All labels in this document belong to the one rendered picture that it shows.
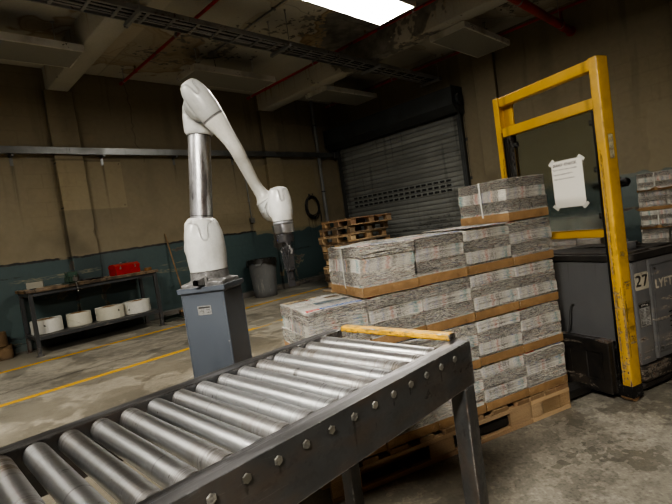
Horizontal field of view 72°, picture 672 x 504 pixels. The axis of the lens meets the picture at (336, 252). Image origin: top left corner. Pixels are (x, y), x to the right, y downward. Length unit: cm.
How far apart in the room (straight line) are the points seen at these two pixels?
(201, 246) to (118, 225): 666
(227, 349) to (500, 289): 138
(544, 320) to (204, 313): 175
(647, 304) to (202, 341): 239
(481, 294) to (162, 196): 721
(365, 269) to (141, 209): 698
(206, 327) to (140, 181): 698
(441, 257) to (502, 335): 55
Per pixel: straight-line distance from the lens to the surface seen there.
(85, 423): 125
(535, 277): 266
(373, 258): 204
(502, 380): 256
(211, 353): 196
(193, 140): 220
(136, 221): 865
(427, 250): 220
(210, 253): 191
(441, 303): 226
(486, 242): 242
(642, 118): 851
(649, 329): 315
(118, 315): 779
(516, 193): 259
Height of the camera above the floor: 116
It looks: 3 degrees down
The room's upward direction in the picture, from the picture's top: 8 degrees counter-clockwise
